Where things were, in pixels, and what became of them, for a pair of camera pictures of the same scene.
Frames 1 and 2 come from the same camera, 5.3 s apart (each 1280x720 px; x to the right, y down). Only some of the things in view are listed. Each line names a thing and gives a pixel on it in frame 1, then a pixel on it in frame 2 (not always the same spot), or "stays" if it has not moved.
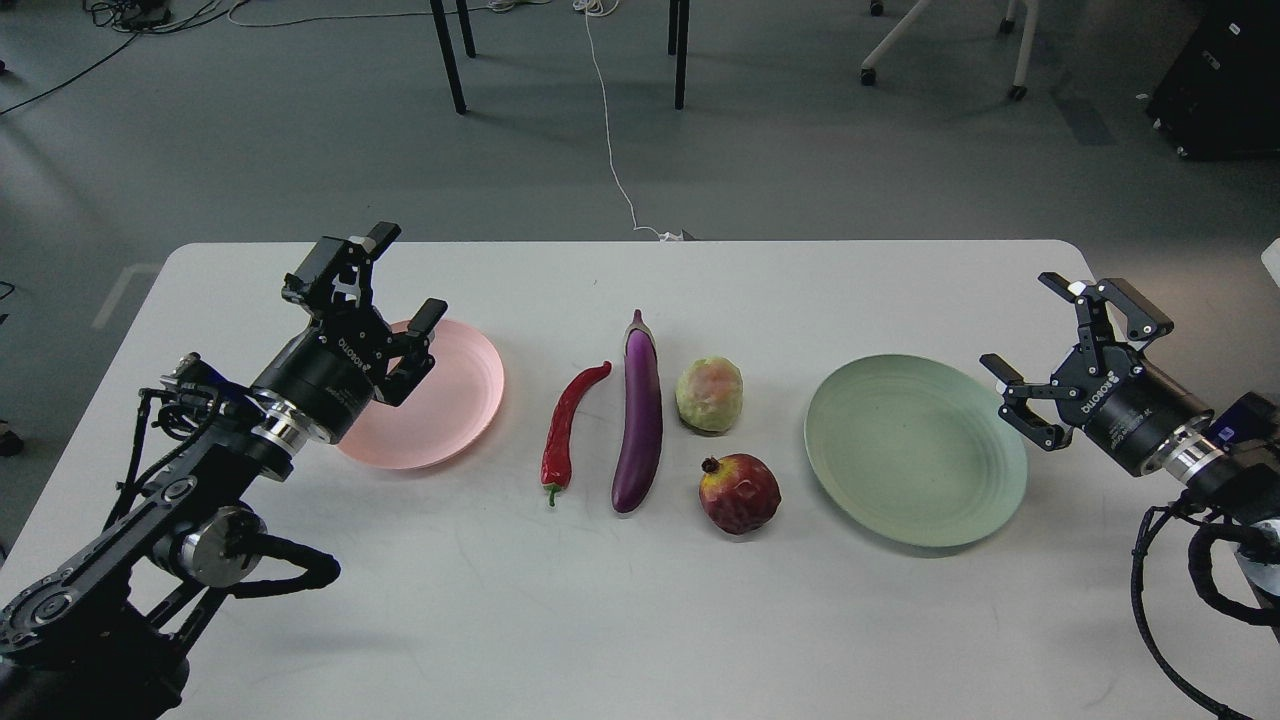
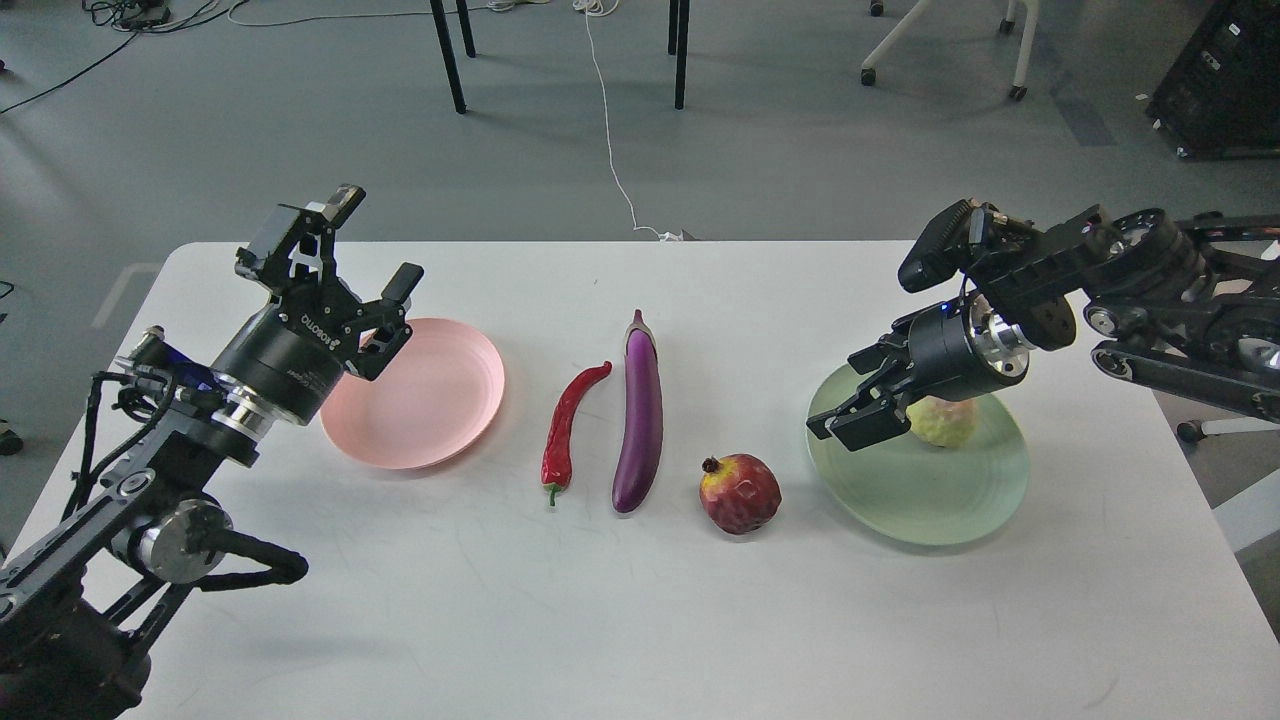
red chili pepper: [556, 458] stays
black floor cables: [143, 17] stays
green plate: [916, 449] stays
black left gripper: [324, 382] to [291, 349]
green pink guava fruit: [709, 393] to [943, 422]
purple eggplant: [638, 465] stays
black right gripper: [1129, 407] to [954, 348]
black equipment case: [1220, 100] stays
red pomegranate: [739, 493] stays
